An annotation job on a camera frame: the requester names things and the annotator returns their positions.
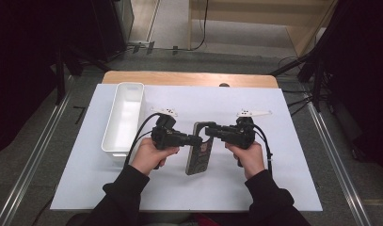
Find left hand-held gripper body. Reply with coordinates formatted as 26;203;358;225
150;107;189;151

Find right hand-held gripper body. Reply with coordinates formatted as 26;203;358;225
222;108;273;150

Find dark patterned phone case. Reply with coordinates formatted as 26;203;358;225
184;121;216;176

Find white plastic bin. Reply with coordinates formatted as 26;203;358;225
101;81;146;163

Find person's right hand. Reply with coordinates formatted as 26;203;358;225
225;140;266;181

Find person's left hand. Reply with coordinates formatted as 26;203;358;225
130;137;181;177

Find white table mat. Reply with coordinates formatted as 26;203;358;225
49;83;324;212

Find red cloth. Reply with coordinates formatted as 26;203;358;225
192;213;221;226

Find light wooden shelf unit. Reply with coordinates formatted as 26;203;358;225
187;0;338;57

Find black cabinet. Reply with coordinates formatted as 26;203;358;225
91;0;136;62

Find black curtain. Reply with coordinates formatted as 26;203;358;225
0;0;98;158
320;0;383;172

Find left hand-held gripper black cable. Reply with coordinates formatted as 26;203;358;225
123;112;162;168

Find hand-held gripper black cable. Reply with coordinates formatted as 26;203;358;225
253;123;274;177
123;112;162;168

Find right hand-held gripper black cable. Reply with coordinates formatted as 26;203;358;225
253;123;274;177

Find black floor cables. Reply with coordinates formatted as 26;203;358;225
278;56;331;117

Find hanging black cable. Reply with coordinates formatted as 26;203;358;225
192;0;210;51

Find aluminium floor rail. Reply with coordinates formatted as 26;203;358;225
305;100;374;226
0;90;72;226

